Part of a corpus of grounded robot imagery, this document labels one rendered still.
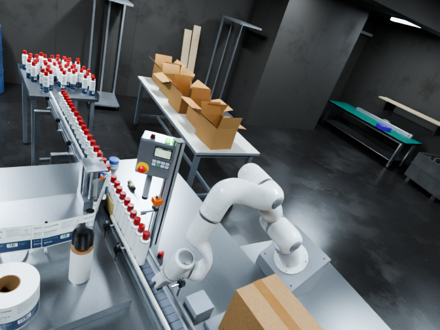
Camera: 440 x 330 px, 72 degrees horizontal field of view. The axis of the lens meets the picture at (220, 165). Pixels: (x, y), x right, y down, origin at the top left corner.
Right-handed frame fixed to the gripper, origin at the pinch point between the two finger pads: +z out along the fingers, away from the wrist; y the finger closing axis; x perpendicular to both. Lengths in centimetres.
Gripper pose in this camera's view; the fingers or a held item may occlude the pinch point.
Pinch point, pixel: (158, 285)
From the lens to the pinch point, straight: 149.4
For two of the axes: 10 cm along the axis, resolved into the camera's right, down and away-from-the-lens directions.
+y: -7.8, 0.8, -6.2
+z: -4.6, 6.0, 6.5
